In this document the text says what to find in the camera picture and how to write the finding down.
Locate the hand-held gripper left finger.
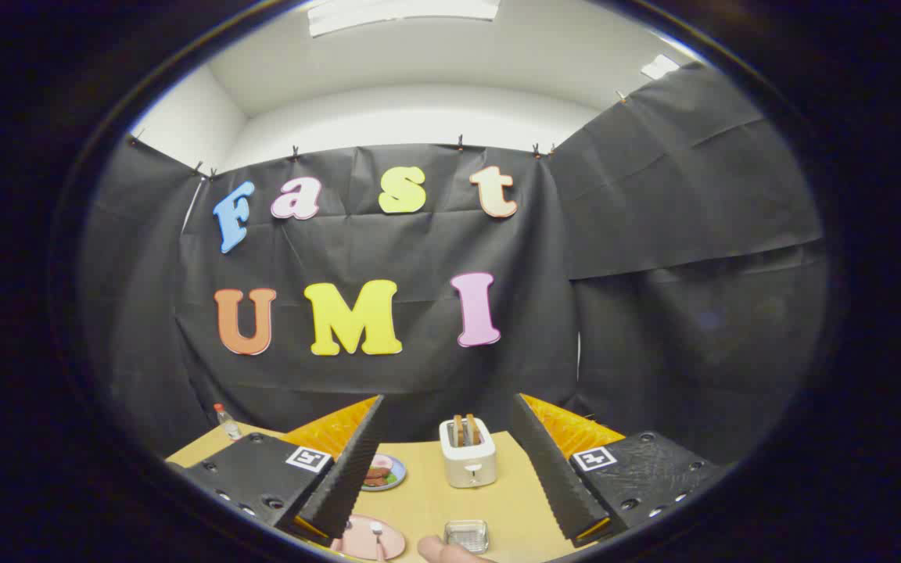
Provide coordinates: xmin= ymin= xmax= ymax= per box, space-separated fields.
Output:
xmin=169 ymin=395 xmax=386 ymax=548

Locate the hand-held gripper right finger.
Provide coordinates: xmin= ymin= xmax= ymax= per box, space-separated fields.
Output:
xmin=509 ymin=393 xmax=725 ymax=548

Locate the blue plate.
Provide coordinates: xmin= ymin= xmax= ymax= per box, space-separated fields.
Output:
xmin=362 ymin=454 xmax=407 ymax=492

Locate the pink plate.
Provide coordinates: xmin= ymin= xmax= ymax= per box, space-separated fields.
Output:
xmin=331 ymin=514 xmax=407 ymax=561

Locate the white toaster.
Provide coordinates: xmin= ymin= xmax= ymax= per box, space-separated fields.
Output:
xmin=440 ymin=418 xmax=497 ymax=489

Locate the clear cutlery basket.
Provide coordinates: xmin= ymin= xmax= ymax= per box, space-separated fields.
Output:
xmin=444 ymin=519 xmax=490 ymax=554

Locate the water bottle red label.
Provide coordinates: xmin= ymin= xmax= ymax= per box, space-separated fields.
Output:
xmin=214 ymin=403 xmax=242 ymax=441

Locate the ceiling light panel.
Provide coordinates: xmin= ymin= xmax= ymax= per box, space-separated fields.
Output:
xmin=307 ymin=0 xmax=501 ymax=38

